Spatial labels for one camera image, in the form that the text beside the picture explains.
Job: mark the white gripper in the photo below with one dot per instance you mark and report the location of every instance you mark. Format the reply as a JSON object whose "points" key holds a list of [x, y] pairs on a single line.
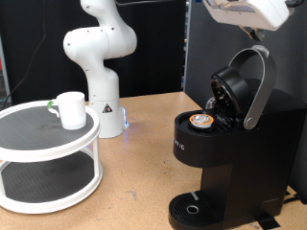
{"points": [[255, 16]]}

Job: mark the white orange-rimmed coffee pod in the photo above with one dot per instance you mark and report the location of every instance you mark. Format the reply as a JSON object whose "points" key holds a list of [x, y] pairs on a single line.
{"points": [[201, 120]]}

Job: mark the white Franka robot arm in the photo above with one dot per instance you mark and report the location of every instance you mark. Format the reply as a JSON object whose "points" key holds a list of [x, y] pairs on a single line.
{"points": [[102, 89]]}

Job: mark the black Keurig coffee machine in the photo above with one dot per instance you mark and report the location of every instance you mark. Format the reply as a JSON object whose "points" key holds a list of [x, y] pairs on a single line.
{"points": [[255, 159]]}

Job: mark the black tape patch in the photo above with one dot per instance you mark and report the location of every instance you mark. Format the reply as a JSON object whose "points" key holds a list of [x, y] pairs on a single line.
{"points": [[268, 220]]}

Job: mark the white two-tier turntable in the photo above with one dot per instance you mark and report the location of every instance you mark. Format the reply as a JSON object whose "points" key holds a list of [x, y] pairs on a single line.
{"points": [[48, 150]]}

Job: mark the grey metal rack upright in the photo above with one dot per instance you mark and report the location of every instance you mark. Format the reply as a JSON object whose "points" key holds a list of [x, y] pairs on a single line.
{"points": [[4, 80]]}

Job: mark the aluminium frame profile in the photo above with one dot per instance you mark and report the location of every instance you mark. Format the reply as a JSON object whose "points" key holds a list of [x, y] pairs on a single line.
{"points": [[187, 48]]}

